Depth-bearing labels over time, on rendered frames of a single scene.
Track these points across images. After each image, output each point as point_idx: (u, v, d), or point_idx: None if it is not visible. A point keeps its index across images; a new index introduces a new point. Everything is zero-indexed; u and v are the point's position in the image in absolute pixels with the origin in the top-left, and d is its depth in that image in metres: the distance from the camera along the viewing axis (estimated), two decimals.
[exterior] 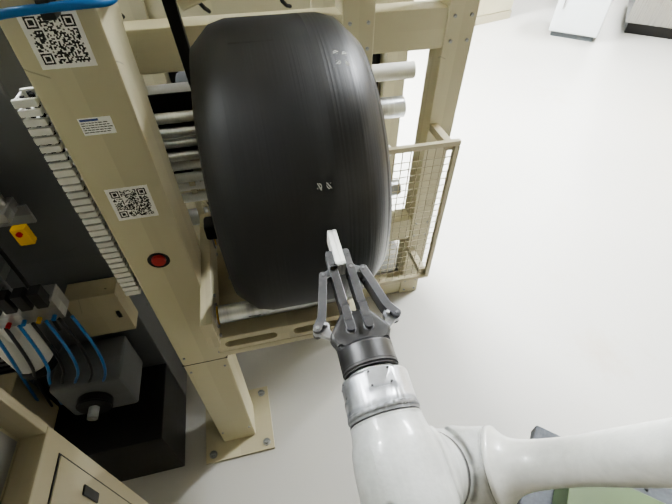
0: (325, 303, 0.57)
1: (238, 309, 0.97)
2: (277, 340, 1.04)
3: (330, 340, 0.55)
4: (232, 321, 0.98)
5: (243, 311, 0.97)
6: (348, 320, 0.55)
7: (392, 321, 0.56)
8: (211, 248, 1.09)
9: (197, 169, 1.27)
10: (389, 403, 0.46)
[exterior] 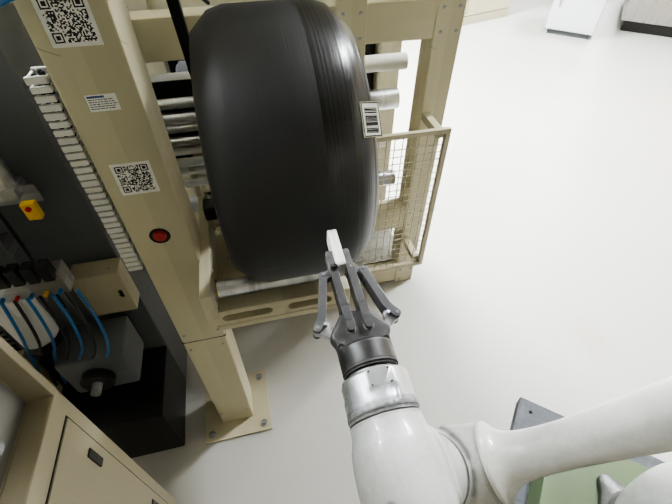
0: (325, 303, 0.57)
1: None
2: (273, 315, 1.09)
3: (330, 340, 0.55)
4: (226, 280, 1.02)
5: None
6: (348, 320, 0.55)
7: (392, 321, 0.57)
8: (210, 228, 1.14)
9: (196, 155, 1.31)
10: (389, 403, 0.46)
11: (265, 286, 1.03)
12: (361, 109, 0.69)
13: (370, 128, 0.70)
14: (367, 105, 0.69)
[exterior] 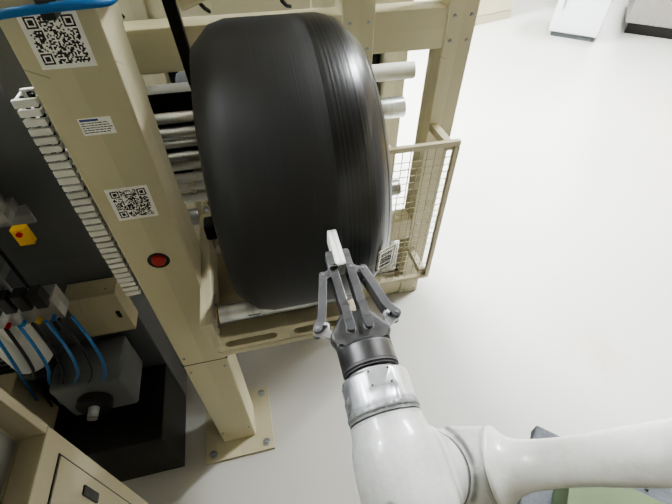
0: (325, 303, 0.57)
1: (238, 307, 0.97)
2: (277, 340, 1.04)
3: (330, 340, 0.55)
4: (231, 322, 0.98)
5: (243, 309, 0.97)
6: (348, 320, 0.55)
7: (392, 321, 0.56)
8: (211, 248, 1.09)
9: (197, 169, 1.26)
10: (389, 403, 0.46)
11: None
12: (378, 257, 0.74)
13: (382, 264, 0.77)
14: (385, 251, 0.74)
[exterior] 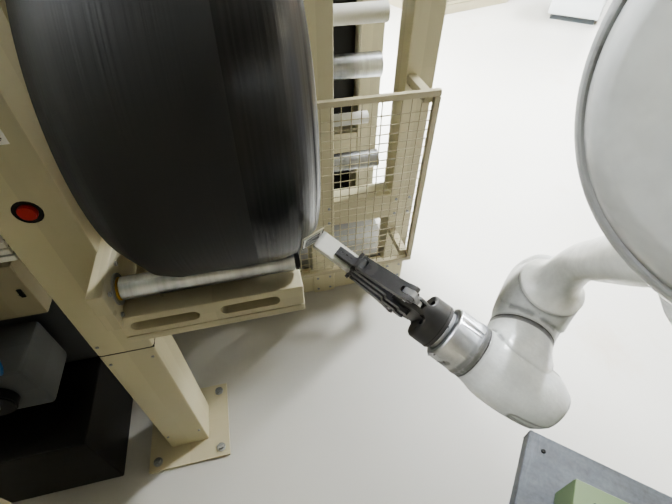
0: (374, 296, 0.67)
1: (145, 285, 0.75)
2: (202, 322, 0.82)
3: None
4: (139, 296, 0.77)
5: (152, 287, 0.75)
6: (393, 311, 0.64)
7: (414, 301, 0.58)
8: None
9: None
10: (453, 373, 0.61)
11: None
12: (303, 242, 0.63)
13: (309, 244, 0.66)
14: (311, 237, 0.62)
